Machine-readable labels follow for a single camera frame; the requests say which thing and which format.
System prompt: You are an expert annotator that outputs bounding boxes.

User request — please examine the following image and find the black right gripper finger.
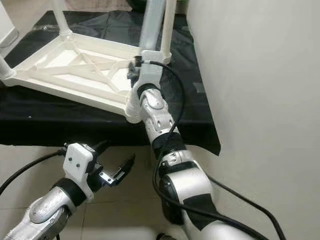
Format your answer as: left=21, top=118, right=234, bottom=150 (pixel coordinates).
left=127, top=57, right=141, bottom=83

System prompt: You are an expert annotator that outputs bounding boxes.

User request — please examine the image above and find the white plastic table leg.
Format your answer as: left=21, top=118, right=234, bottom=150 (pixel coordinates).
left=0, top=55, right=17, bottom=81
left=52, top=0, right=73, bottom=37
left=125, top=0, right=167, bottom=123
left=162, top=0, right=179, bottom=66

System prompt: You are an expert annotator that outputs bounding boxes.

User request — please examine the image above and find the black table cloth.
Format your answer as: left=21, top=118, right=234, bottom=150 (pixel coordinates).
left=0, top=10, right=222, bottom=156

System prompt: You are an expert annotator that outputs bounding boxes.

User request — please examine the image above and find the white plastic table top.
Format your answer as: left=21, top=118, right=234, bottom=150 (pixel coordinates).
left=0, top=32, right=173, bottom=123

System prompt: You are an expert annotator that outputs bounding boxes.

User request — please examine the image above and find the beige speckled low platform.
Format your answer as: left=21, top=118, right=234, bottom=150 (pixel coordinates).
left=67, top=0, right=131, bottom=13

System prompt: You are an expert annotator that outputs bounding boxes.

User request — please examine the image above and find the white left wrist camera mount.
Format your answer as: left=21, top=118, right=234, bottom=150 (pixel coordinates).
left=65, top=142, right=100, bottom=203

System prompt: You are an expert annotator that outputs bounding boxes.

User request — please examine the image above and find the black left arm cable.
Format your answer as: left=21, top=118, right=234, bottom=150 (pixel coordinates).
left=0, top=149, right=68, bottom=196

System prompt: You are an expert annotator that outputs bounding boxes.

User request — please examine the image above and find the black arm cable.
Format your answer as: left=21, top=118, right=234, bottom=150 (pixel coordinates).
left=142, top=60, right=288, bottom=240
left=0, top=149, right=68, bottom=196

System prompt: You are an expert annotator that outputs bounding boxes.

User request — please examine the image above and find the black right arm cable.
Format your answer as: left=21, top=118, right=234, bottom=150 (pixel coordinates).
left=142, top=60, right=288, bottom=240

